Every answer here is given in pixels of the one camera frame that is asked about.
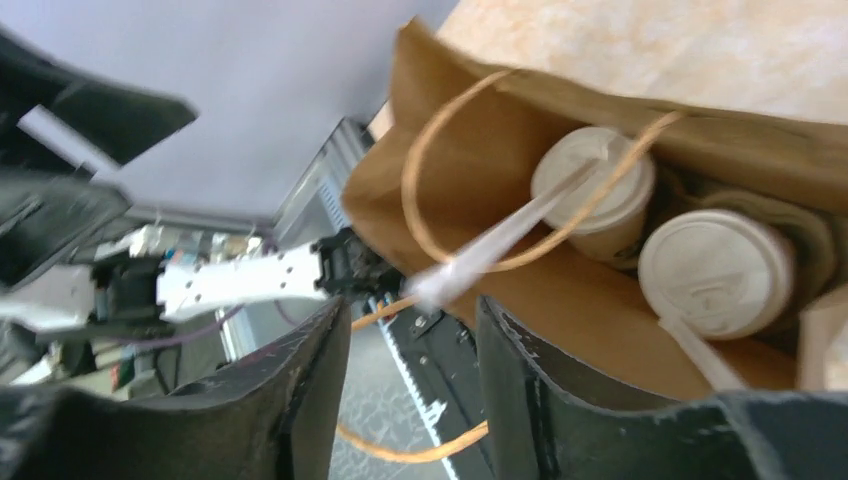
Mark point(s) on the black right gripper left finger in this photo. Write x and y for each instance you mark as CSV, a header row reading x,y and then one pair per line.
x,y
270,415

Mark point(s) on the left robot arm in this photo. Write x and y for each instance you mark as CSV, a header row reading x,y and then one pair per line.
x,y
119,295

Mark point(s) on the white paper cup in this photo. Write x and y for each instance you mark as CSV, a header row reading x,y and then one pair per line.
x,y
612,233

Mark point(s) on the white straw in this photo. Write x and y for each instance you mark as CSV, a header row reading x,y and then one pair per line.
x,y
442,284

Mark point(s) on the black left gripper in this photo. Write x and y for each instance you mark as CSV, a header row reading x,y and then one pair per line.
x,y
50,202

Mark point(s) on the brown paper bag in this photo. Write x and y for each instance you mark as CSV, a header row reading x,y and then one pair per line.
x,y
478,170

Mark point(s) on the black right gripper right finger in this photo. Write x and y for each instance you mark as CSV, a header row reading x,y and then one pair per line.
x,y
551,416

